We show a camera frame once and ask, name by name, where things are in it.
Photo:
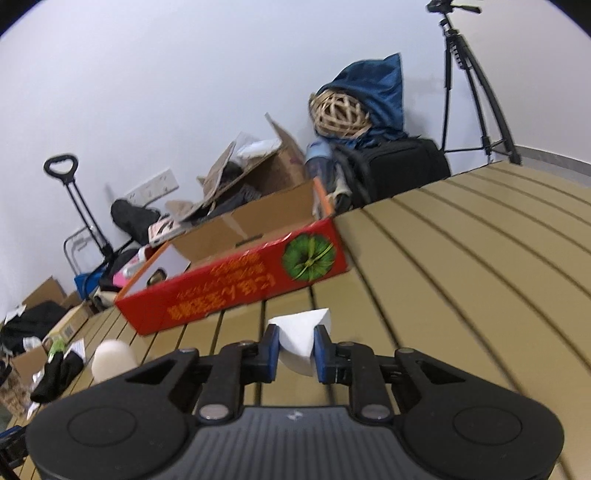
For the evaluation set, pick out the black clothing bundle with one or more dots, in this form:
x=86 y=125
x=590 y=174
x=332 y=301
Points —
x=133 y=220

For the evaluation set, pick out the red cardboard fruit box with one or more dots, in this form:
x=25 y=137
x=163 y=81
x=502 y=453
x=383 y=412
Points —
x=282 y=242

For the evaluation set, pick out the black luggage bag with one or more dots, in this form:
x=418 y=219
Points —
x=380 y=172

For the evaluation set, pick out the white wall socket strip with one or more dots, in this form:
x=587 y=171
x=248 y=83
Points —
x=157 y=187

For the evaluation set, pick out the torn brown cardboard box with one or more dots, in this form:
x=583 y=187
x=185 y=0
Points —
x=246 y=171

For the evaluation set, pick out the white foam wedge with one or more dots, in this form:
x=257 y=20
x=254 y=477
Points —
x=297 y=338

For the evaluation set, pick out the black socks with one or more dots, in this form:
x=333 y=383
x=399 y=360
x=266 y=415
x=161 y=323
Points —
x=58 y=374

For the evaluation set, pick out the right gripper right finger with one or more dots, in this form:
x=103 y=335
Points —
x=364 y=373

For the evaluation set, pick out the black camera tripod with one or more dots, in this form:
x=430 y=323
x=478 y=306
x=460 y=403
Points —
x=458 y=52

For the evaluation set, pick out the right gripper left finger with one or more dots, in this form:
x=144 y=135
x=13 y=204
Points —
x=225 y=375

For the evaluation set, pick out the blue water bottle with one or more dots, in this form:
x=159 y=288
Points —
x=320 y=163

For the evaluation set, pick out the blue velvet bag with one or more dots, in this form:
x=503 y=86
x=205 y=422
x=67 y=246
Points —
x=378 y=85

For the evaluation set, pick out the woven rattan ball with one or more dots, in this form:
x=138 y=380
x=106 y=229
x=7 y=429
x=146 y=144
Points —
x=337 y=114

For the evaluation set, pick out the yellow small carton box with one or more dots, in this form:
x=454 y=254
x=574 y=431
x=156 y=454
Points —
x=68 y=326

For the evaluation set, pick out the pink packaging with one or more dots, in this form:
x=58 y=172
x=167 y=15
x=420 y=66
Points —
x=122 y=278

